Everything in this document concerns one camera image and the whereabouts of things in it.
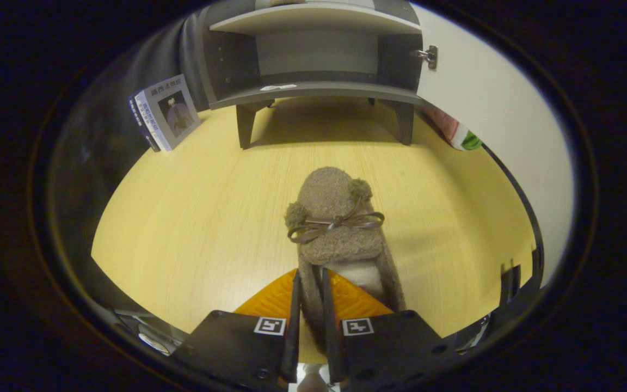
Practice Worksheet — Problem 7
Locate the red and green package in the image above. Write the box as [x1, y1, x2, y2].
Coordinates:
[425, 106, 484, 152]

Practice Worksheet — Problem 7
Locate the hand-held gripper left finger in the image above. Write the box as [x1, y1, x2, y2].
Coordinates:
[172, 268, 302, 392]

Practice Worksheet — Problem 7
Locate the grey cabinet shelf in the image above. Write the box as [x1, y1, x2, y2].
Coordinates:
[209, 3, 422, 36]

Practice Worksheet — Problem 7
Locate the metal door hinge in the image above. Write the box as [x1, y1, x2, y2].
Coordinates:
[413, 45, 439, 70]

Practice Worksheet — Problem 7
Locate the brown fuzzy shoe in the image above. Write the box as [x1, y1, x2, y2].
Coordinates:
[285, 167, 408, 357]

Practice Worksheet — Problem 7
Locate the grey shoe cabinet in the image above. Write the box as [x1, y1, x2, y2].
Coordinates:
[198, 0, 439, 150]

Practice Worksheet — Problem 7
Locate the white illustrated book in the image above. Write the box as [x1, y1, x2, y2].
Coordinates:
[142, 74, 203, 152]

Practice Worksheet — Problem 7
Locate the black backdrop cloth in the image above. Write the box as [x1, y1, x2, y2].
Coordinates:
[52, 11, 208, 311]

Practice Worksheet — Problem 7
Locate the dark blue book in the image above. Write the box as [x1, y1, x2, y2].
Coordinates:
[128, 96, 160, 152]

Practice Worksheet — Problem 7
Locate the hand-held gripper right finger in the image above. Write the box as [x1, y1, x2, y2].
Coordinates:
[322, 267, 459, 392]

